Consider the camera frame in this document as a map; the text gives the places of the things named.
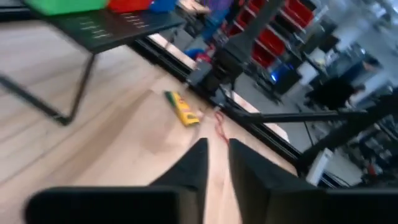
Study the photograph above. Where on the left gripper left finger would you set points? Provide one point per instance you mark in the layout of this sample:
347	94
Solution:
192	174

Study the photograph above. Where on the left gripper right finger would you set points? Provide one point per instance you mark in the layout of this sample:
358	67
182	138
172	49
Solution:
255	177

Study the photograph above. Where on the blue plastic basket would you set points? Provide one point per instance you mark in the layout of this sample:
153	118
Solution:
163	4

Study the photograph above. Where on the red plastic basket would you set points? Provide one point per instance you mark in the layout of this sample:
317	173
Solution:
129	4

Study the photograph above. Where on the green plastic basket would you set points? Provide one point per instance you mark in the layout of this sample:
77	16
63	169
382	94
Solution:
62	6

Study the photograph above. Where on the small yellow crayon box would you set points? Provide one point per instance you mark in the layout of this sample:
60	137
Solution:
183	110

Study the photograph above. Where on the white cabinet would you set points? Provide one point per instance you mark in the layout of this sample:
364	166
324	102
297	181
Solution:
320	166

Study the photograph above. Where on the black metal strut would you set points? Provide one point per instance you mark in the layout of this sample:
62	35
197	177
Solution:
342	133
295	117

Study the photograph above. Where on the person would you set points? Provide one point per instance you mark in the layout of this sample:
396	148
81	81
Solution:
214	21
332	93

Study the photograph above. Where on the shelving with red bins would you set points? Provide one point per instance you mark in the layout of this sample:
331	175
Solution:
270	43

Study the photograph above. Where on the black mesh metal shelf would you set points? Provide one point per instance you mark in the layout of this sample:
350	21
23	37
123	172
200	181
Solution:
109	29

